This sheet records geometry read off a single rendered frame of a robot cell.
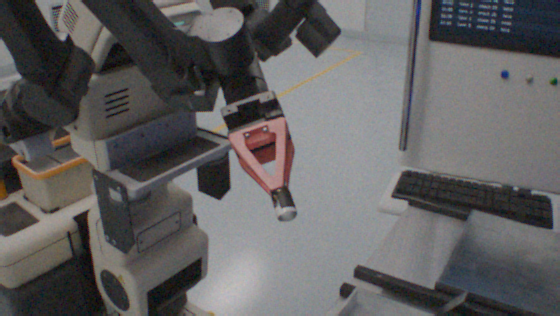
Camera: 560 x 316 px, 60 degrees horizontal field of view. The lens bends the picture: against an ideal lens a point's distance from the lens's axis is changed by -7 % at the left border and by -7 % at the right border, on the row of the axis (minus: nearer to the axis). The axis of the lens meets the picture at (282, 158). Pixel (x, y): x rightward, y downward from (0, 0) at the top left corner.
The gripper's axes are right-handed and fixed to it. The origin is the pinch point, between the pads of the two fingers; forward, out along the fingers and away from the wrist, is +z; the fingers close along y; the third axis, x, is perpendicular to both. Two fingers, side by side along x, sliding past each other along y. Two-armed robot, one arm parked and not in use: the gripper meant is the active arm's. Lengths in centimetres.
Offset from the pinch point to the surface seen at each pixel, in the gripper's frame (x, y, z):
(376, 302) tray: 8.4, -33.7, 5.6
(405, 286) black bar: 14.2, -36.8, 3.8
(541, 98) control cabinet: 67, -55, -34
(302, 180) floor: 9, -211, -131
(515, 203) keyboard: 52, -68, -15
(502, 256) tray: 35, -47, 2
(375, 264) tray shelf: 11.5, -42.1, -3.7
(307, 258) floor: -2, -174, -67
